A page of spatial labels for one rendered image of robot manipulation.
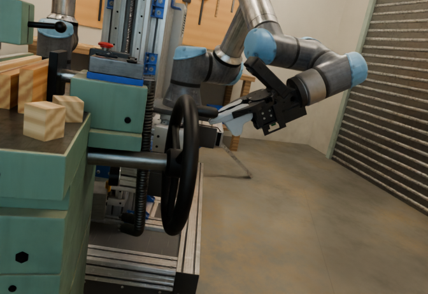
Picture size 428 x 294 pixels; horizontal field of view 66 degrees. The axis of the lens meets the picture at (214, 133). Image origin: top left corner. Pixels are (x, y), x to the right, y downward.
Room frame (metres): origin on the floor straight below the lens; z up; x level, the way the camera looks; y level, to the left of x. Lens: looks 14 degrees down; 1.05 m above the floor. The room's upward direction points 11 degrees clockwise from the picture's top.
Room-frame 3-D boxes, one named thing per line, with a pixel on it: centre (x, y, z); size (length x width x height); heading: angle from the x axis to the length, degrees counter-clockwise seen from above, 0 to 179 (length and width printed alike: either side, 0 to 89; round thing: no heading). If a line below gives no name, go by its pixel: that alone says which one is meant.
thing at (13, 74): (0.61, 0.37, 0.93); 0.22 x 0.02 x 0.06; 16
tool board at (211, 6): (3.81, 0.92, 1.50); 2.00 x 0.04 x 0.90; 109
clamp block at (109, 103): (0.66, 0.22, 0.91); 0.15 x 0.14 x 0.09; 16
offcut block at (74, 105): (0.51, 0.24, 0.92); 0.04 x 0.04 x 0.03; 40
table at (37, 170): (0.63, 0.30, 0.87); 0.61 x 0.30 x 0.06; 16
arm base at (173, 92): (1.26, 0.14, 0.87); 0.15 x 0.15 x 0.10
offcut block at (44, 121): (0.41, 0.22, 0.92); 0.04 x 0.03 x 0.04; 73
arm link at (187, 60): (1.26, 0.14, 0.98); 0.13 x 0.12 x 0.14; 116
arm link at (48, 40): (1.24, 0.64, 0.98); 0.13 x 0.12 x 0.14; 18
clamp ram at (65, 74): (0.64, 0.29, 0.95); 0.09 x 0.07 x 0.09; 16
